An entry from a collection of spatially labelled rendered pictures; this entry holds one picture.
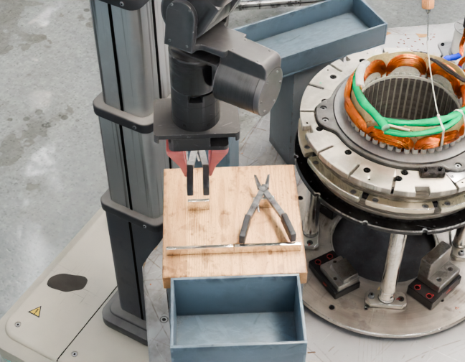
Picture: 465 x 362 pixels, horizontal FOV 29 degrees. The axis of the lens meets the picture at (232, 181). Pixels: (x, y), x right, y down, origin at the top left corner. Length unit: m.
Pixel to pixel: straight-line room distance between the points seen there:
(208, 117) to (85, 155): 1.85
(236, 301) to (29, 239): 1.52
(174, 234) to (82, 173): 1.62
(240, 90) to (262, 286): 0.33
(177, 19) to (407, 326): 0.72
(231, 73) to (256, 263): 0.31
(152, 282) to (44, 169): 1.37
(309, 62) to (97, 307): 0.90
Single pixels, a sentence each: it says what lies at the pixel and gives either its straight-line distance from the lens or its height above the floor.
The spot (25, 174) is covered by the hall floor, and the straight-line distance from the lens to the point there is 2.86.
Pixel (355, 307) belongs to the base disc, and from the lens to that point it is 1.49.
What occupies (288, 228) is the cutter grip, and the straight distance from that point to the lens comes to 1.19.
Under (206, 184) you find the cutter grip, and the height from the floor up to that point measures 1.19.
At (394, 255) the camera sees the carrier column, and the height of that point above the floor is 0.93.
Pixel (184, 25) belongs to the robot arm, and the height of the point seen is 1.43.
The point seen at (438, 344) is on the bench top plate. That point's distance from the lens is 1.49.
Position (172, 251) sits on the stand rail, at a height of 1.07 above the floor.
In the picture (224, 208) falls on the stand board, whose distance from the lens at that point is 1.25.
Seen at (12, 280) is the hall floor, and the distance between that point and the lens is 2.59.
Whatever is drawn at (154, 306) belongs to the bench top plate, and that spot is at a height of 0.78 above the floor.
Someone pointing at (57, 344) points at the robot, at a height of 0.26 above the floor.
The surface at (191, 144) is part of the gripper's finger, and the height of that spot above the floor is 1.26.
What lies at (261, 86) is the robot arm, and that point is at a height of 1.38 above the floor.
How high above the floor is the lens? 2.00
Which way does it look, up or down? 46 degrees down
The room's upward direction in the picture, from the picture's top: straight up
